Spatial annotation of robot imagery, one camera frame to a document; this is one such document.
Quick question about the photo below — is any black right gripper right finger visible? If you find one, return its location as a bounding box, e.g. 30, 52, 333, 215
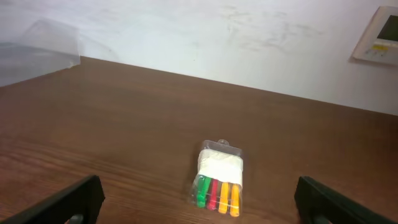
294, 176, 397, 224

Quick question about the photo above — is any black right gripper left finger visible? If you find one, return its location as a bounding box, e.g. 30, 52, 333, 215
1, 175, 105, 224

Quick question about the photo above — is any clear pack of coloured plugs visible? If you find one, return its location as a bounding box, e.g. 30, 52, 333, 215
190, 139, 244, 217

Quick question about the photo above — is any clear plastic container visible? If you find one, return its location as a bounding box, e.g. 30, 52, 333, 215
1, 19, 80, 86

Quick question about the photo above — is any white wall control panel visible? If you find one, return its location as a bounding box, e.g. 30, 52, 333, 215
352, 6, 397, 65

